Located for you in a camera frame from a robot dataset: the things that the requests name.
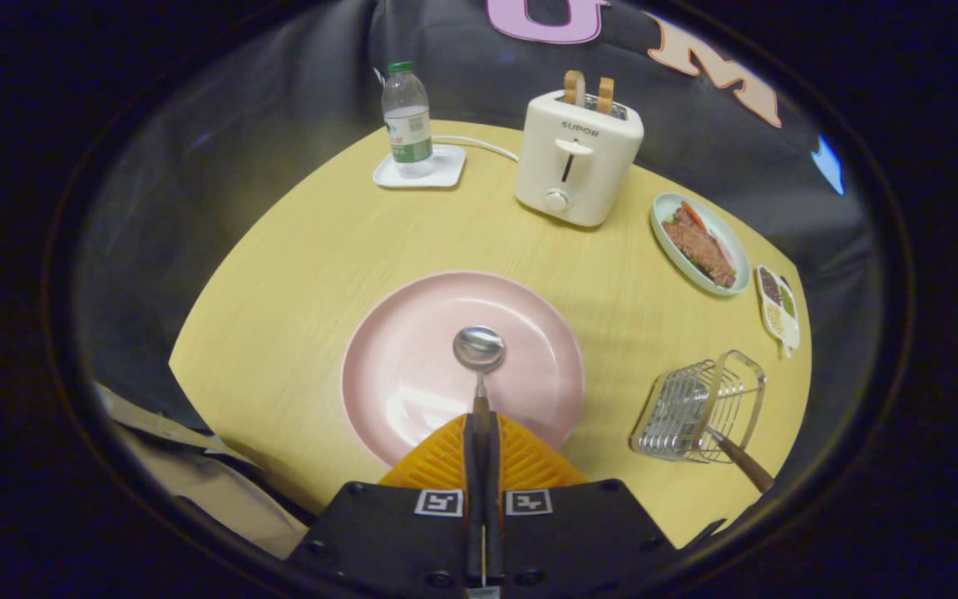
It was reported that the brown meat steak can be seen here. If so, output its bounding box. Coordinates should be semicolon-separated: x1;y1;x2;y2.
662;208;736;288

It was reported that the white divided grain dish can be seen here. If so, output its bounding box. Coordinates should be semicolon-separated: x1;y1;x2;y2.
756;265;802;359

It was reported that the metal fork with wooden handle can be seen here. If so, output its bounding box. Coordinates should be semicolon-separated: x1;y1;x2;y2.
679;379;776;493

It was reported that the white square coaster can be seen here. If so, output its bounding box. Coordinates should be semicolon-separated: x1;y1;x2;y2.
373;144;467;190

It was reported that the metal spoon with wooden handle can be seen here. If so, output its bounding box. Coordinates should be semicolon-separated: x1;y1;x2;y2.
453;326;506;583

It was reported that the pale green plate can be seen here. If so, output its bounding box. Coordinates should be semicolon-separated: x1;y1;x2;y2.
650;192;752;297

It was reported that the pink plate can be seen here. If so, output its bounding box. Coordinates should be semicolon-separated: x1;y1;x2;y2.
341;270;586;467

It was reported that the clear plastic water bottle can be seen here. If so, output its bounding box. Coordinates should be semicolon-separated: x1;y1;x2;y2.
381;61;435;179

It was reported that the white toaster cable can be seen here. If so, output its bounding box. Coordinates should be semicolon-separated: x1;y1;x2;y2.
432;135;521;163

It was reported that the white toaster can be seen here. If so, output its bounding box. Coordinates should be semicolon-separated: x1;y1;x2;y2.
514;90;644;228

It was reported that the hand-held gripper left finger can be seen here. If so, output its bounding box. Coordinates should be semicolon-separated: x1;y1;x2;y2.
284;413;480;597

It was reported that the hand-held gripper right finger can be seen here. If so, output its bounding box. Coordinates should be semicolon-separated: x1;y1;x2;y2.
487;413;681;593

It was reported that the person's beige clothing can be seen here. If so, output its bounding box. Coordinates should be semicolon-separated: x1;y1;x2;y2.
95;381;309;560

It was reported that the metal wire drainer basket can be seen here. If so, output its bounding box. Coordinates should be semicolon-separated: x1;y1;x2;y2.
630;350;768;463

